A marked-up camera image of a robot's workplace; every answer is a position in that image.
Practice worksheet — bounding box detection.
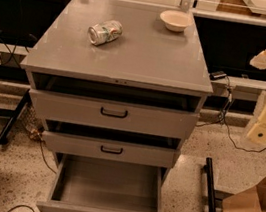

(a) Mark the grey middle drawer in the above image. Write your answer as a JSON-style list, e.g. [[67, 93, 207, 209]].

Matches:
[[43, 121, 180, 168]]

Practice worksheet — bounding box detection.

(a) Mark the crushed soda can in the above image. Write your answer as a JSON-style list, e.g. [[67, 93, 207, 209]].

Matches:
[[87, 20, 123, 46]]

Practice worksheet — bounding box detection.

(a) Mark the black table leg right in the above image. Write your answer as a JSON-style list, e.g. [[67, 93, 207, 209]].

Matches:
[[204, 157, 217, 212]]

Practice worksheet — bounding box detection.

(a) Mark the black floor cable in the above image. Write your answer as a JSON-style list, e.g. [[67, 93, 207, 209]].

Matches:
[[4, 201, 41, 212], [193, 85, 266, 157]]

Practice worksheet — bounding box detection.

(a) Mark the white paper bowl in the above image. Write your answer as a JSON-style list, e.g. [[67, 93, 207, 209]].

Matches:
[[160, 10, 193, 32]]

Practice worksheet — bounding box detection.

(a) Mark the grey top drawer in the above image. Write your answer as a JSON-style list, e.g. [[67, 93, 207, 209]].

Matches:
[[24, 70, 203, 145]]

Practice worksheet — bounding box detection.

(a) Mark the black floor cable left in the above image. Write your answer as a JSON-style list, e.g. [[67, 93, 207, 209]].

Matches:
[[4, 201, 41, 212]]

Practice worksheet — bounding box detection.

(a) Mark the grey bottom drawer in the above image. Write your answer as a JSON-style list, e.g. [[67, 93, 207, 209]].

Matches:
[[36, 155, 162, 212]]

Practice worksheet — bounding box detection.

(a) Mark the black floor cable right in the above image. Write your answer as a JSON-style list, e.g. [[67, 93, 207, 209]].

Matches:
[[193, 85, 266, 157]]

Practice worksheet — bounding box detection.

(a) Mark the black hanging cable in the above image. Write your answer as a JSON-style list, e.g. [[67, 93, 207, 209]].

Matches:
[[0, 0, 45, 72]]

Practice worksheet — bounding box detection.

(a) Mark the black table leg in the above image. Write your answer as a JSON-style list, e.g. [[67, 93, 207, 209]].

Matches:
[[0, 91, 30, 146], [204, 157, 217, 212]]

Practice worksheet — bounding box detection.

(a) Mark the black table leg left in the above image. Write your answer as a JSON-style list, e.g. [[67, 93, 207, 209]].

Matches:
[[0, 91, 30, 146]]

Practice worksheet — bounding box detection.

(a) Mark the black power adapter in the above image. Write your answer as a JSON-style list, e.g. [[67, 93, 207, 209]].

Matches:
[[209, 71, 226, 81]]

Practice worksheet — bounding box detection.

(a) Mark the grey drawer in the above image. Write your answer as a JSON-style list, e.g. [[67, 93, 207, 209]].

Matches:
[[36, 155, 162, 212], [43, 121, 180, 168], [24, 70, 203, 145]]

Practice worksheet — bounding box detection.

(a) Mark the grey drawer cabinet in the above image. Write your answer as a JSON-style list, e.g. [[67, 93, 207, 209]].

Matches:
[[5, 0, 227, 191]]

